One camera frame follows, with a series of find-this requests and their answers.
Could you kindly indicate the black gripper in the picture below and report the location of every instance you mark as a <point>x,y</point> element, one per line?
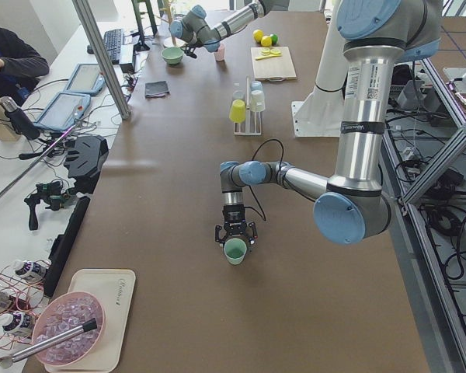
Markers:
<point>233,216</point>
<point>189,48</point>

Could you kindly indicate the mint green cup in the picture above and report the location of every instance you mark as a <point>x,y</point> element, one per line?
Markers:
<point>235,250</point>

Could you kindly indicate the pink cup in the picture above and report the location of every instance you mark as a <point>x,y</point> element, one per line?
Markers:
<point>219,54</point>

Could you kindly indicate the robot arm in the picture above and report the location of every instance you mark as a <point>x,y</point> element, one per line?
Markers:
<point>349,205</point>
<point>194,30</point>

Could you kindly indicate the grey cup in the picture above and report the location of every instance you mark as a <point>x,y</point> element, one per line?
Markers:
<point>238,95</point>

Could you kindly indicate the light blue cup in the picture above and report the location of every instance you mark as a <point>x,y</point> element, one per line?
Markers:
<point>256,85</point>

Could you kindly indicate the yellow cup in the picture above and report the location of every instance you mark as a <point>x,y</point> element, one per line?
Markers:
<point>237,112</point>

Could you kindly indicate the white cup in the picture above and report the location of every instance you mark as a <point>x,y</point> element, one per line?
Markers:
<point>257,101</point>

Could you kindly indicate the green bowl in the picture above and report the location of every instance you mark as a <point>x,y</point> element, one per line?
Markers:
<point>172,55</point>

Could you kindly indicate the wooden mug tree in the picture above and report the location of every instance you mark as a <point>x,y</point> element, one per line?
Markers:
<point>166,17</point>

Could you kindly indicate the grey folded cloth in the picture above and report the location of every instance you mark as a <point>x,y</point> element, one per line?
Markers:
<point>156,89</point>

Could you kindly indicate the yellow lemon outer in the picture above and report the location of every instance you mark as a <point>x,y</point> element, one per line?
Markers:
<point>257,35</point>

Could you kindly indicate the black keyboard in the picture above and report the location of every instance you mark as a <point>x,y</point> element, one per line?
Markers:
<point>113,41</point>

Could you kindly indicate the yellow lemon near board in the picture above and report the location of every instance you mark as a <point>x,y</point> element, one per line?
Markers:
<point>266,41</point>

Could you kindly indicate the green lime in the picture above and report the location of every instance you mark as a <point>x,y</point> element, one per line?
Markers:
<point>274,38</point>

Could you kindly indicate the wooden cutting board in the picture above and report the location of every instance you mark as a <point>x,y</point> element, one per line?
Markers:
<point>273,69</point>

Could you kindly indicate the blue teach pendant far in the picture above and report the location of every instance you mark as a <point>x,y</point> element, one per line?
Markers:
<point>86,79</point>

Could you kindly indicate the blue teach pendant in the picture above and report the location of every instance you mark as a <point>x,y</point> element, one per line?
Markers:
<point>86,79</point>
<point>63,111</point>

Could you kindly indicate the cream plastic tray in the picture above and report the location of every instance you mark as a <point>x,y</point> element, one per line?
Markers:
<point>114,289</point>

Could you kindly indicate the blue teach pendant near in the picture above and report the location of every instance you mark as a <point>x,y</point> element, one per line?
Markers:
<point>63,111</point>

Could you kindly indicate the person in dark sweater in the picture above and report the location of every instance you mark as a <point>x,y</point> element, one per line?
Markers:
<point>21,66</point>

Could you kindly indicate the pink bowl of ice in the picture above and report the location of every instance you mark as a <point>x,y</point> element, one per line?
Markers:
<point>65,313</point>

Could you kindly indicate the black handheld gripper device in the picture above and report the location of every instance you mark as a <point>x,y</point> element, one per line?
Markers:
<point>52,194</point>

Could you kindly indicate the white wire cup rack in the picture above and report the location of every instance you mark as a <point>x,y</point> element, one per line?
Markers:
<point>252,126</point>

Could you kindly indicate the aluminium frame post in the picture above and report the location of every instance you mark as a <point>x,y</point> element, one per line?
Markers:
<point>95,39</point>

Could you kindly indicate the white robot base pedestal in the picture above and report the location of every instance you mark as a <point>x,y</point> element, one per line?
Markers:
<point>321,113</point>

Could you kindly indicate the metal tongs handle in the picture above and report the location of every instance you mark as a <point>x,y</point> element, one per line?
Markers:
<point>9,360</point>

